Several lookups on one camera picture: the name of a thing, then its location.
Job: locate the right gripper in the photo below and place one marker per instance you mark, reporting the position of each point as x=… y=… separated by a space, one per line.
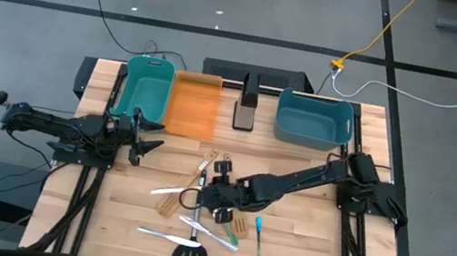
x=229 y=192

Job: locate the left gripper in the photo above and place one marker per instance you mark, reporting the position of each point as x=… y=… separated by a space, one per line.
x=128 y=137

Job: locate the wooden slotted spoon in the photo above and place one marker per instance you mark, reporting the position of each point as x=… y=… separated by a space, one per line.
x=240 y=228

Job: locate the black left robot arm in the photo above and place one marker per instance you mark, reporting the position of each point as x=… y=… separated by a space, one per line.
x=49 y=125

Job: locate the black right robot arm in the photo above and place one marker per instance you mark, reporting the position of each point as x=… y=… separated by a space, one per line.
x=308 y=177

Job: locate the green plastic bin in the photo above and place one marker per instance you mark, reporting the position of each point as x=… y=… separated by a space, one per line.
x=147 y=92

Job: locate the orange translucent tray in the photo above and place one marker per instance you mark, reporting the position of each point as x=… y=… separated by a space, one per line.
x=193 y=104

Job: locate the metal box grater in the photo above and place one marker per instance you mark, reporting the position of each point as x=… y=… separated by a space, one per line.
x=245 y=112

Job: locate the small black box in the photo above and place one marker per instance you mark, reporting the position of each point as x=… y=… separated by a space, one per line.
x=84 y=77

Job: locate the black computer case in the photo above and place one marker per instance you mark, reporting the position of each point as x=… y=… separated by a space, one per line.
x=228 y=70

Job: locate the blue plastic bin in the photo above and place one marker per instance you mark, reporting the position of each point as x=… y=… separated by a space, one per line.
x=311 y=125

